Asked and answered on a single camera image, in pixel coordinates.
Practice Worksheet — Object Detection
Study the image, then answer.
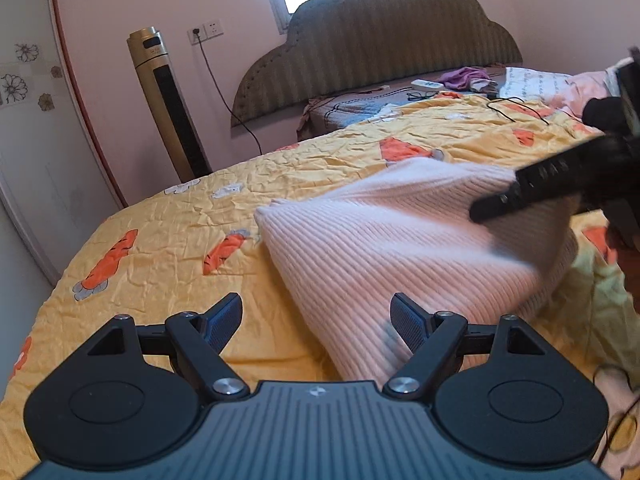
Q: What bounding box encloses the gold tower fan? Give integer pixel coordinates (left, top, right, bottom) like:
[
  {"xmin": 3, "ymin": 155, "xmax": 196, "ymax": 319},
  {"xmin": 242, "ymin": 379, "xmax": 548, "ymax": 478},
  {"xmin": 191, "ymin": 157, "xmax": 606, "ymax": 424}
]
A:
[{"xmin": 126, "ymin": 26, "xmax": 213, "ymax": 182}]

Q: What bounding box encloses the white wall socket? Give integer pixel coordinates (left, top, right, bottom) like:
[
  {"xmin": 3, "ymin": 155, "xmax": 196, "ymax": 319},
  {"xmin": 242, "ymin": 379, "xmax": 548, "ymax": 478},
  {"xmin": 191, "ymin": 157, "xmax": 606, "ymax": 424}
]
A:
[{"xmin": 187, "ymin": 20, "xmax": 224, "ymax": 45}]

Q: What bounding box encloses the white wardrobe door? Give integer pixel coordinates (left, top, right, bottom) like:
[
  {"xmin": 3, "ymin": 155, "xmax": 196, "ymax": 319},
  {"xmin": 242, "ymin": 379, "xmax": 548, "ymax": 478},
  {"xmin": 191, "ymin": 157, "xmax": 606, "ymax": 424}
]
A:
[{"xmin": 0, "ymin": 0, "xmax": 127, "ymax": 288}]

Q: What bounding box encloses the pale green bed sheet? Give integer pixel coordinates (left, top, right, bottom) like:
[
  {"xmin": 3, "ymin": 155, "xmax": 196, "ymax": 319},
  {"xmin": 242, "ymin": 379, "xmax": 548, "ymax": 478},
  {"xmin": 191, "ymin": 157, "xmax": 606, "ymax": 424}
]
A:
[{"xmin": 520, "ymin": 247, "xmax": 640, "ymax": 461}]

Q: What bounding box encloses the thin black cable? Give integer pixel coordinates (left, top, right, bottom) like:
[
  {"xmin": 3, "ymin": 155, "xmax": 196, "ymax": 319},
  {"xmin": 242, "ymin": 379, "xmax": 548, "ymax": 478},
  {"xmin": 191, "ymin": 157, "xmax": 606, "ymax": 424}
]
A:
[{"xmin": 486, "ymin": 95, "xmax": 552, "ymax": 127}]

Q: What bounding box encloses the black power cable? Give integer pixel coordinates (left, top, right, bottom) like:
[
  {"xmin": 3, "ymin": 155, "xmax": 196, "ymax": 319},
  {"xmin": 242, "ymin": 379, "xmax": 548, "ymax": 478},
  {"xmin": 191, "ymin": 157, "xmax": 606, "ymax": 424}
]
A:
[{"xmin": 195, "ymin": 30, "xmax": 263, "ymax": 156}]

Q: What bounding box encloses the pink knitted sweater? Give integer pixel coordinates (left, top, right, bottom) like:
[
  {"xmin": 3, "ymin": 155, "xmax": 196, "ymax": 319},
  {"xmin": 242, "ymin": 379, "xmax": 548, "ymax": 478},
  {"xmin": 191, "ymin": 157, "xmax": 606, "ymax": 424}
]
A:
[{"xmin": 254, "ymin": 157, "xmax": 582, "ymax": 387}]

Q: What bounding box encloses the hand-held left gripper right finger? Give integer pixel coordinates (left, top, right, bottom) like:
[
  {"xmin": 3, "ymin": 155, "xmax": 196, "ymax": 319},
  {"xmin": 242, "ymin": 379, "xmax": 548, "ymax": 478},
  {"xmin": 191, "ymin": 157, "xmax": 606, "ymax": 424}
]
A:
[{"xmin": 382, "ymin": 292, "xmax": 551, "ymax": 401}]

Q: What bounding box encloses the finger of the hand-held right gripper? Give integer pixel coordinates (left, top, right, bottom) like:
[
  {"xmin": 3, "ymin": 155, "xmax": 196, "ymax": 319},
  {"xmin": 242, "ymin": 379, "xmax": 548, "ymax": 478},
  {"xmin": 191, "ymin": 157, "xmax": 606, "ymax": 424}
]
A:
[{"xmin": 469, "ymin": 135, "xmax": 609, "ymax": 225}]

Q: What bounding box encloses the grey padded headboard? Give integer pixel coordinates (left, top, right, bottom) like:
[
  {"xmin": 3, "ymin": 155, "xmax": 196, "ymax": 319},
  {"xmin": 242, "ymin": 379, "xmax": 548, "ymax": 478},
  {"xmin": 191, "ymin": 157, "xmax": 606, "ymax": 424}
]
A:
[{"xmin": 231, "ymin": 0, "xmax": 523, "ymax": 133}]

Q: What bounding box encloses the grey quilted pillow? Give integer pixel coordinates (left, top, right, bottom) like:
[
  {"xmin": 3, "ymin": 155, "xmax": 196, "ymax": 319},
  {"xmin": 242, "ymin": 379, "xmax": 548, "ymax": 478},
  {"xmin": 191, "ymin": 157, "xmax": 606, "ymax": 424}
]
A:
[{"xmin": 296, "ymin": 85, "xmax": 451, "ymax": 142}]

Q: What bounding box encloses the white printed pillow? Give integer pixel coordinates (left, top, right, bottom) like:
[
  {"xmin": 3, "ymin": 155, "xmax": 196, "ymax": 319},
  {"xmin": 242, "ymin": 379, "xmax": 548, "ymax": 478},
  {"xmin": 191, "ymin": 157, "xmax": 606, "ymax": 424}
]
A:
[{"xmin": 504, "ymin": 66, "xmax": 573, "ymax": 107}]

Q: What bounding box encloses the pink cloth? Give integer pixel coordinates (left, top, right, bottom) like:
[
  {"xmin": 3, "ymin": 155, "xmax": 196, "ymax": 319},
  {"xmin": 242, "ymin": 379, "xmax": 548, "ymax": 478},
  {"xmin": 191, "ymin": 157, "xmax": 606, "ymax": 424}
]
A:
[{"xmin": 559, "ymin": 70, "xmax": 623, "ymax": 121}]

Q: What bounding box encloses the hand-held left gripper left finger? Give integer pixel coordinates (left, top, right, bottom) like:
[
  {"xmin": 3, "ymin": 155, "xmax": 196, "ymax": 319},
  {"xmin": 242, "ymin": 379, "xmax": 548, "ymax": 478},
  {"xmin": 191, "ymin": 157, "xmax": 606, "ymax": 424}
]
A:
[{"xmin": 82, "ymin": 293, "xmax": 251, "ymax": 401}]

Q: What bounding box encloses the purple cloth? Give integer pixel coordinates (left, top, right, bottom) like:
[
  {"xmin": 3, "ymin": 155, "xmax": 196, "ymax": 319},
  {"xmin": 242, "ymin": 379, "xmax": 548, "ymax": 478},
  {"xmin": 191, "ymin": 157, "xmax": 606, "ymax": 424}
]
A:
[{"xmin": 439, "ymin": 66, "xmax": 493, "ymax": 93}]

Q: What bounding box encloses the yellow carrot print blanket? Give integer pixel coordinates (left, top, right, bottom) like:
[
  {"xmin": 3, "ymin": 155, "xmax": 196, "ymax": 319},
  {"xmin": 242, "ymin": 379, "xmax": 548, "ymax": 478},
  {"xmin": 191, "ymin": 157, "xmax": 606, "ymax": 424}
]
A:
[{"xmin": 0, "ymin": 95, "xmax": 628, "ymax": 411}]

